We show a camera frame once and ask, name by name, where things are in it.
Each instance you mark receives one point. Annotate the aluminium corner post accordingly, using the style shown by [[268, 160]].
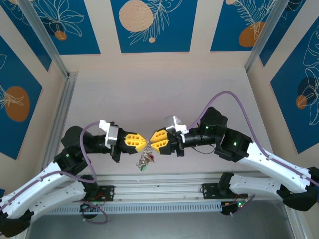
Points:
[[267, 32], [42, 32]]

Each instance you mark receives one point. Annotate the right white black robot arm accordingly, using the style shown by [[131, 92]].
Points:
[[274, 164]]

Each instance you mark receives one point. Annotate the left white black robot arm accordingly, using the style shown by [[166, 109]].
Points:
[[30, 189]]

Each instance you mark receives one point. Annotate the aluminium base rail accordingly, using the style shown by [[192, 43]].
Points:
[[154, 189]]

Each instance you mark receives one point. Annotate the silver key plate with rings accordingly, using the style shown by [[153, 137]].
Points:
[[144, 159]]

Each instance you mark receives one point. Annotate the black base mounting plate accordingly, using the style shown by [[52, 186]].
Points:
[[108, 193], [210, 190]]

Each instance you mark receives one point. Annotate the green key tag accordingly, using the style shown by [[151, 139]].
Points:
[[142, 168]]

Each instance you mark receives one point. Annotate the red key tag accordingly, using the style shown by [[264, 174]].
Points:
[[151, 158]]

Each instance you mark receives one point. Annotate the aluminium side rail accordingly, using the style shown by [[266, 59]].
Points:
[[66, 104]]

